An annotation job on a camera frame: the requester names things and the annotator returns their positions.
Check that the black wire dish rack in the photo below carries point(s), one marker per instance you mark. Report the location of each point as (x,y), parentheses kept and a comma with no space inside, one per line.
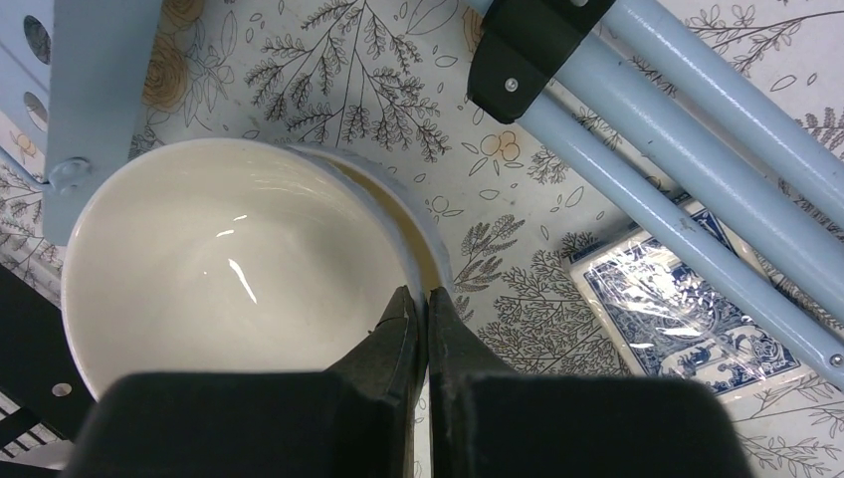
(43,400)

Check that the blue card deck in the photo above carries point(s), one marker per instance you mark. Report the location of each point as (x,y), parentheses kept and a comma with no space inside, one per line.
(666,320)

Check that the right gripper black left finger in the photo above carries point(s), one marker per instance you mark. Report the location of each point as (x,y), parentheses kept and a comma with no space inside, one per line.
(353,419)

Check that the blue tripod legs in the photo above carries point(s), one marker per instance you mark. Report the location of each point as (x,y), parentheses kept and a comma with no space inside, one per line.
(527,44)

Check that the blue perforated stand tray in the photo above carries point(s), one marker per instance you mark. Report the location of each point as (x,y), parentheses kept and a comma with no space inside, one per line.
(72,75)

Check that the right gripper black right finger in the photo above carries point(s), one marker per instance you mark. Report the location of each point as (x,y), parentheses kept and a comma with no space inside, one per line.
(487,420)

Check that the white bowl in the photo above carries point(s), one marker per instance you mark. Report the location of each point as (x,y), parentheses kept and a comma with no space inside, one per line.
(419,230)
(224,255)

